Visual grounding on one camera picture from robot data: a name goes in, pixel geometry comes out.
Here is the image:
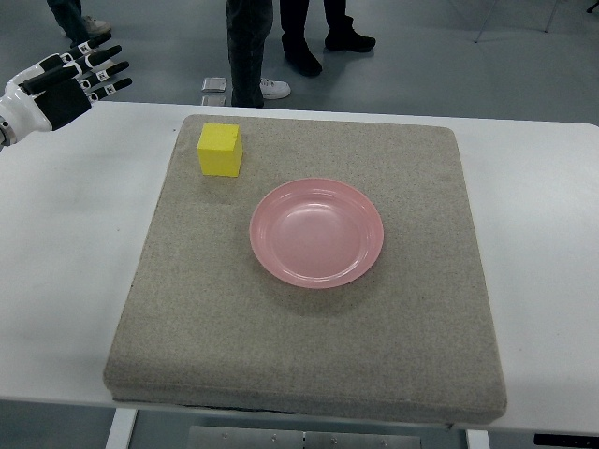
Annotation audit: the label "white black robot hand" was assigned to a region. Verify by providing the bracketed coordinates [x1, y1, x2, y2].
[1, 32, 132, 148]

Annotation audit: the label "yellow foam block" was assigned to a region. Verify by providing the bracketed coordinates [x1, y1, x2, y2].
[197, 123, 243, 178]

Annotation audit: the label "pink plate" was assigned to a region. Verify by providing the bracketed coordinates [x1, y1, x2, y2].
[249, 178, 384, 289]

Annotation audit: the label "person in blue jeans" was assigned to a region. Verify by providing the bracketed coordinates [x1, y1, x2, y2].
[47, 0, 111, 47]

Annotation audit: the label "lower metal floor box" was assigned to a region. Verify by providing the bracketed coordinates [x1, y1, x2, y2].
[201, 94, 226, 107]

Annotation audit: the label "metal floor box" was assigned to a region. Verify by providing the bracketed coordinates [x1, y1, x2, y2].
[201, 94, 226, 107]
[201, 77, 227, 93]

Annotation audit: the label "upper metal floor box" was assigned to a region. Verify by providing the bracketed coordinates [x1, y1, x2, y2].
[201, 77, 227, 93]

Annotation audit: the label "person in dark jeans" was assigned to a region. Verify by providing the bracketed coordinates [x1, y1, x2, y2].
[226, 0, 291, 109]

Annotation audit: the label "person in black shoes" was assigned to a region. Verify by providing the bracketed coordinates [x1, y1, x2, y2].
[279, 0, 377, 78]

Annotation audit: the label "white left table leg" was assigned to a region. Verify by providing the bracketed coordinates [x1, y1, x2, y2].
[105, 408, 138, 449]

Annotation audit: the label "white table leg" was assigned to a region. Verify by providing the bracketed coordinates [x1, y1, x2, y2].
[465, 429, 490, 449]
[105, 408, 138, 449]

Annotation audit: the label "grey metal table crossbar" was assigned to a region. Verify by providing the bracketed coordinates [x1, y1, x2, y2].
[186, 426, 422, 449]

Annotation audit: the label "beige fabric mat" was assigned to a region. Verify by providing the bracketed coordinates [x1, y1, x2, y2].
[104, 115, 507, 425]

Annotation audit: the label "metal chair legs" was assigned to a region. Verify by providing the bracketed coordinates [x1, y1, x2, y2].
[472, 1, 598, 44]

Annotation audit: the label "white right table leg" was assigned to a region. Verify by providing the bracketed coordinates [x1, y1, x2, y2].
[465, 429, 490, 449]

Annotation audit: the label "black table control panel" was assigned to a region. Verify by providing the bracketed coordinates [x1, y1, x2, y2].
[533, 433, 599, 448]

